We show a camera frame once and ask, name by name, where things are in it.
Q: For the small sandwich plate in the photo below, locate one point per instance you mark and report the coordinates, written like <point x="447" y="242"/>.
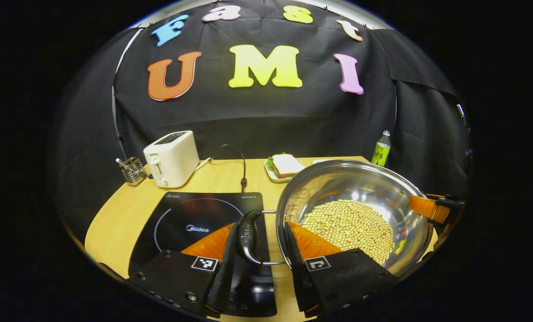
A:
<point x="272" y="173"/>

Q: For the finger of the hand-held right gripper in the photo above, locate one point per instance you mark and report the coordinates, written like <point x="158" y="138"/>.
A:
<point x="429" y="208"/>

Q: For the stainless steel pot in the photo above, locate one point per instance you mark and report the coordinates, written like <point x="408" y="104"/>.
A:
<point x="351" y="183"/>

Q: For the black induction cooktop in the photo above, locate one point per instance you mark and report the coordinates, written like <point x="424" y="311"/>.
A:
<point x="181" y="214"/>

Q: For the sandwich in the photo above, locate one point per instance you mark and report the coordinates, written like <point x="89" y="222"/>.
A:
<point x="286" y="164"/>

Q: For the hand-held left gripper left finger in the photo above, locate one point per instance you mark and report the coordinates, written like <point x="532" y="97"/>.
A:
<point x="225" y="273"/>

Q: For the green drink bottle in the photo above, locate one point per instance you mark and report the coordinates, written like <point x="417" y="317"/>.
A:
<point x="381" y="152"/>

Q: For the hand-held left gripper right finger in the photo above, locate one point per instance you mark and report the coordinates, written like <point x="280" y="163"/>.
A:
<point x="295" y="268"/>

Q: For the pile of soybeans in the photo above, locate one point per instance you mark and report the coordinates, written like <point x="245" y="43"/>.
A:
<point x="347" y="223"/>

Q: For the white toaster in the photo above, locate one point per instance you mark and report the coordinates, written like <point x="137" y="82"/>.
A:
<point x="172" y="158"/>

